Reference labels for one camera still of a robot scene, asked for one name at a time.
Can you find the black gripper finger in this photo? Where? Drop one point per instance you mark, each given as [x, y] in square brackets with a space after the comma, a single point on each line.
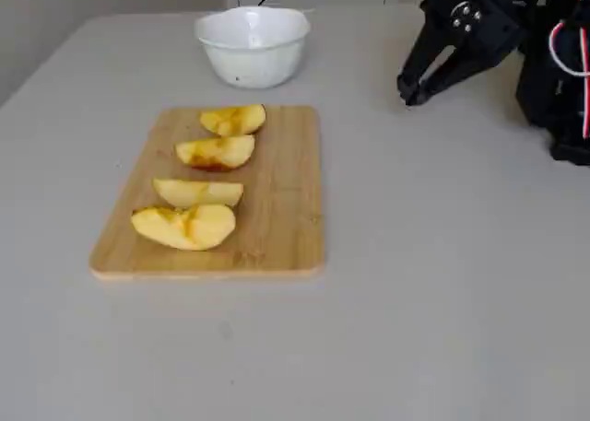
[424, 52]
[454, 75]

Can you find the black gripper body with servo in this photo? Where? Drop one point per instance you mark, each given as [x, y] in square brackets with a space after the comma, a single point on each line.
[454, 36]

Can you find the plain pale apple slice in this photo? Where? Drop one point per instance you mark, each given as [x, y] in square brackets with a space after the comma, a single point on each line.
[198, 191]

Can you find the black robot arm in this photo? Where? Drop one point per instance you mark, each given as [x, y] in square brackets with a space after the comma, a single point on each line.
[539, 94]

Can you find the white scalloped ceramic bowl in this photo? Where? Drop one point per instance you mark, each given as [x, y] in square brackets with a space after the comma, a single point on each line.
[253, 68]

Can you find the bamboo cutting board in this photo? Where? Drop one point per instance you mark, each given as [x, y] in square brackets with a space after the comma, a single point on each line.
[286, 186]

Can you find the apple slice with core notch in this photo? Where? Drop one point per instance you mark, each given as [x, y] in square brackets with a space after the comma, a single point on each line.
[235, 119]

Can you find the apple slice with red skin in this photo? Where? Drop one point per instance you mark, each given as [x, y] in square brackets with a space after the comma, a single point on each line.
[221, 151]

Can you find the large apple slice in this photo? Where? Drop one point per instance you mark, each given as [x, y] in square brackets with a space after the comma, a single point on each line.
[184, 230]

